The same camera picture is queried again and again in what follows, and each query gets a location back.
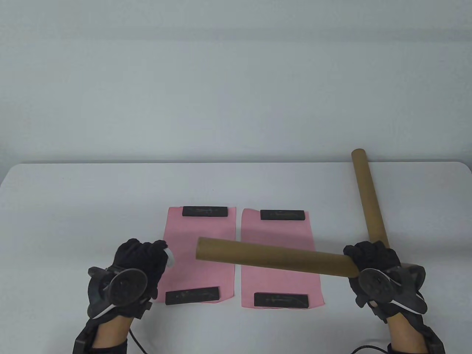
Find person's left hand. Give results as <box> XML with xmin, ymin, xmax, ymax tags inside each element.
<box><xmin>88</xmin><ymin>239</ymin><xmax>169</xmax><ymax>321</ymax></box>

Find person's right hand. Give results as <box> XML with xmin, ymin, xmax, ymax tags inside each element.
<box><xmin>343</xmin><ymin>240</ymin><xmax>418</xmax><ymax>325</ymax></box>

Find brown cardboard mailing tube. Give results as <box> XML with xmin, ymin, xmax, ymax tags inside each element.
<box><xmin>195</xmin><ymin>237</ymin><xmax>361</xmax><ymax>279</ymax></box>
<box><xmin>351</xmin><ymin>148</ymin><xmax>391</xmax><ymax>250</ymax></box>

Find pink paper sheet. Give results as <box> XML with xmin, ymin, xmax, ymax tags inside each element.
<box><xmin>153</xmin><ymin>206</ymin><xmax>237</xmax><ymax>304</ymax></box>
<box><xmin>240</xmin><ymin>208</ymin><xmax>325</xmax><ymax>309</ymax></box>

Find black rectangular paperweight bar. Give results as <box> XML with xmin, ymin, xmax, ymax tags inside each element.
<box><xmin>165</xmin><ymin>286</ymin><xmax>221</xmax><ymax>305</ymax></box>
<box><xmin>260</xmin><ymin>209</ymin><xmax>306</xmax><ymax>221</ymax></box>
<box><xmin>254</xmin><ymin>293</ymin><xmax>309</xmax><ymax>309</ymax></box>
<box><xmin>183</xmin><ymin>206</ymin><xmax>229</xmax><ymax>218</ymax></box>

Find person's left forearm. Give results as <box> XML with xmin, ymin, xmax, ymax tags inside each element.
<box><xmin>91</xmin><ymin>315</ymin><xmax>129</xmax><ymax>354</ymax></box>

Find person's right forearm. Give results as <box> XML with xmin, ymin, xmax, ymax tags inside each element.
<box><xmin>386</xmin><ymin>313</ymin><xmax>431</xmax><ymax>354</ymax></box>

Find grey right hand controller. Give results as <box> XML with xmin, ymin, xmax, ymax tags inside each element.
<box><xmin>359</xmin><ymin>263</ymin><xmax>428</xmax><ymax>315</ymax></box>

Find grey hand controller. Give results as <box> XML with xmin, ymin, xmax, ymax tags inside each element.
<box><xmin>87</xmin><ymin>267</ymin><xmax>149</xmax><ymax>320</ymax></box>
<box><xmin>359</xmin><ymin>263</ymin><xmax>428</xmax><ymax>315</ymax></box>

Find grey left hand controller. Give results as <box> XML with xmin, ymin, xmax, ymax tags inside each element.
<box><xmin>87</xmin><ymin>267</ymin><xmax>149</xmax><ymax>320</ymax></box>

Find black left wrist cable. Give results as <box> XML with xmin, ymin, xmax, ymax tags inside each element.
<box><xmin>128</xmin><ymin>329</ymin><xmax>149</xmax><ymax>354</ymax></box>

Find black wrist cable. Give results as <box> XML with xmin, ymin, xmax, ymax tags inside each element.
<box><xmin>128</xmin><ymin>329</ymin><xmax>149</xmax><ymax>354</ymax></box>
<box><xmin>350</xmin><ymin>342</ymin><xmax>392</xmax><ymax>354</ymax></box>

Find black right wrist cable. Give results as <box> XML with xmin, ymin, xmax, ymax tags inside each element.
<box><xmin>350</xmin><ymin>342</ymin><xmax>392</xmax><ymax>354</ymax></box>

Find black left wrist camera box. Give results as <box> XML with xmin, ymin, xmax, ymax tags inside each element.
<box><xmin>73</xmin><ymin>320</ymin><xmax>98</xmax><ymax>354</ymax></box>

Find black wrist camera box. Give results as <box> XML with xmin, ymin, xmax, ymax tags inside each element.
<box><xmin>420</xmin><ymin>324</ymin><xmax>445</xmax><ymax>354</ymax></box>
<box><xmin>73</xmin><ymin>320</ymin><xmax>98</xmax><ymax>354</ymax></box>

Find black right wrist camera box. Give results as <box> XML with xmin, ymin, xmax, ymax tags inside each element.
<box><xmin>420</xmin><ymin>324</ymin><xmax>445</xmax><ymax>354</ymax></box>

